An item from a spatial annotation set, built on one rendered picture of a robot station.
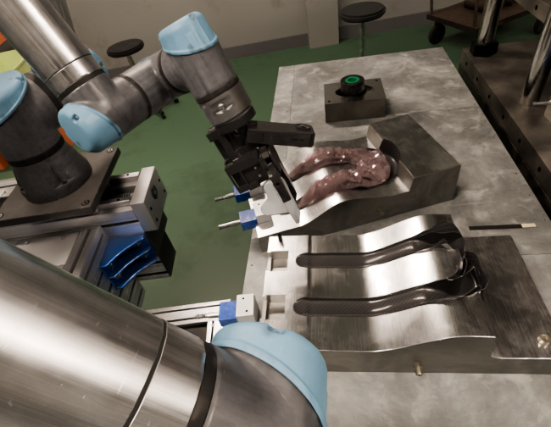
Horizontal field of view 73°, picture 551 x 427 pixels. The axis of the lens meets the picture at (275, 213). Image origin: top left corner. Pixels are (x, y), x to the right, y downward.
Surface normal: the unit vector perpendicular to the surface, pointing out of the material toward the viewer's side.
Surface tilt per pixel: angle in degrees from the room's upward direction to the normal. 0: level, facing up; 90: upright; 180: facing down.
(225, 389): 47
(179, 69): 90
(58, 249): 0
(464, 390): 0
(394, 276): 27
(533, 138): 0
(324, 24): 90
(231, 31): 90
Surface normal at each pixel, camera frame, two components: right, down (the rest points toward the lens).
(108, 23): 0.05, 0.69
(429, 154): -0.15, -0.71
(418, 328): -0.60, -0.60
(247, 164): 0.04, 0.51
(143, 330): 0.62, -0.73
